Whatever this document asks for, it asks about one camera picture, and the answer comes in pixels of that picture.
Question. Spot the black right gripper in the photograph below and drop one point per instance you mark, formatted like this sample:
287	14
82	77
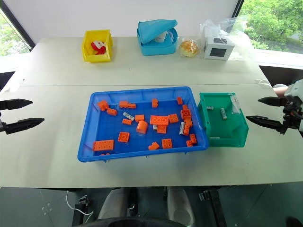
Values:
293	111

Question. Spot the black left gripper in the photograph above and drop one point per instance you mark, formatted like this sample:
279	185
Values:
2	126

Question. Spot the green plastic bin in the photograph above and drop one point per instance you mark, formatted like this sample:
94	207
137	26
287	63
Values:
225	130

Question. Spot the white cube box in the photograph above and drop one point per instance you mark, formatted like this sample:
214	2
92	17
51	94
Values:
217	50

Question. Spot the white item in blue box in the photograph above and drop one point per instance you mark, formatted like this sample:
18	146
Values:
161	37

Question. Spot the teal fabric box lid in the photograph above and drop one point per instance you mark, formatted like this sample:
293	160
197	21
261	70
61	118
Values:
151	29

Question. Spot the white green AA battery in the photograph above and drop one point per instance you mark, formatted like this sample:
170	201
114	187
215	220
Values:
223	113

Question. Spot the blue plastic tray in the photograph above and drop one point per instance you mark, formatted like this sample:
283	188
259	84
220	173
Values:
101	132

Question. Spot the clear plastic bag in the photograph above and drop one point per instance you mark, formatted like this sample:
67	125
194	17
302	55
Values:
239	33

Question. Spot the yellow plastic bin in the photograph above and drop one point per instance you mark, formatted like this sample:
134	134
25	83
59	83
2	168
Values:
87	50

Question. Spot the wrapped bread bun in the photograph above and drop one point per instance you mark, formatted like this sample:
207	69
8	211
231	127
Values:
188	48

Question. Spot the red white toy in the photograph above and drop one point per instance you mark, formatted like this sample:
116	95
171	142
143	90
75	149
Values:
98	47

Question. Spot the black clamp under table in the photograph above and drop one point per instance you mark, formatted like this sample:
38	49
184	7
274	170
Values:
83	200

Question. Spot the orange curved-slope toy brick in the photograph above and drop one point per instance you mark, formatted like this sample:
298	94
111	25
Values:
141	127

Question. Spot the light blue fabric pouch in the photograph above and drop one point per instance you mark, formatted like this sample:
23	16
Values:
158	49

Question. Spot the grey rounded robot leg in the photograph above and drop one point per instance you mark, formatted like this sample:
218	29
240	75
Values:
180	205
113	203

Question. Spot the dark rounded shape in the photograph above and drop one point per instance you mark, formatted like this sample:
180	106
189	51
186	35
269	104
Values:
142	222

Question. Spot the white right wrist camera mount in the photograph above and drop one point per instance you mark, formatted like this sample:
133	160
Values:
296	88

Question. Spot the black window frame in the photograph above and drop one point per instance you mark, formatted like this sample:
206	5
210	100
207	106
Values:
19	26
237	8

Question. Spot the black table leg bracket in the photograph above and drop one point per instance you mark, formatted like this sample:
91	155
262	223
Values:
214	203

